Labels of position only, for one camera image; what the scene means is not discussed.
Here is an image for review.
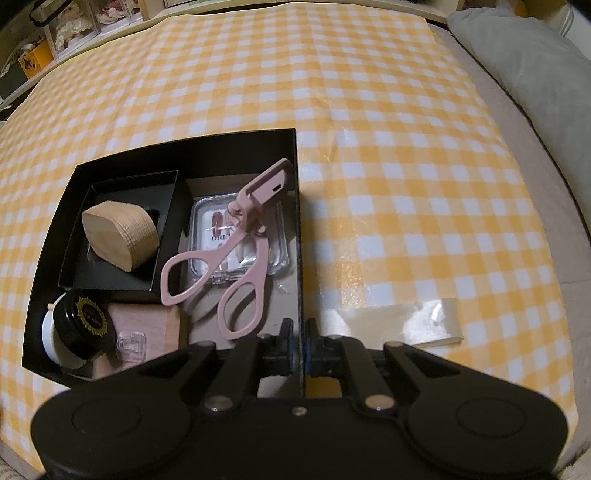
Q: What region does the small clear plastic clip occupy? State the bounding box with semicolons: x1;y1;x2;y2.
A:
115;329;149;366

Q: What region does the yellow printed box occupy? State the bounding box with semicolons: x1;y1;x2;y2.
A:
18;36;55;79

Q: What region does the large black box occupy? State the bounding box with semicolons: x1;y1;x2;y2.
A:
21;128;308;400

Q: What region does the clear plastic wrapper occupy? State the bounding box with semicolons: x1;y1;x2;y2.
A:
318;297;464;350

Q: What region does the black round jar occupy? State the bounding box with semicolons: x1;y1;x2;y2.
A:
52;291;116;347

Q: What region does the black strap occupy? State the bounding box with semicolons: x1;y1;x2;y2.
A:
27;0;70;24

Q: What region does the clear plastic case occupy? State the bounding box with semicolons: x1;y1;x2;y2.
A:
188;192;293;280

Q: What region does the pink eyelash curler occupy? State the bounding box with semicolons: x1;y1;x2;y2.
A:
160;157;296;339

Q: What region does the grey pillow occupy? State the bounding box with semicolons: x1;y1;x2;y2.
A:
447;6;591;186

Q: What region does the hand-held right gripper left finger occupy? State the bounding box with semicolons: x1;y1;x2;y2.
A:
152;318;295;413

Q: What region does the small black box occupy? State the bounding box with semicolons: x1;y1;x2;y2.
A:
57;169;193;293

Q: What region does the dark green box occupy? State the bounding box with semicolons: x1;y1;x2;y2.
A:
0;59;29;108

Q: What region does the dark wooden square box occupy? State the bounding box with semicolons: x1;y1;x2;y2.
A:
89;302;190;380

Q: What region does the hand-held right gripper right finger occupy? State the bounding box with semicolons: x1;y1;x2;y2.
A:
305;318;445;412

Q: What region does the light wooden block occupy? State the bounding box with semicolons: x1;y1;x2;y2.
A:
81;200;160;273

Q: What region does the yellow checkered cloth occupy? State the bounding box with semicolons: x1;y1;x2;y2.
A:
0;0;581;418

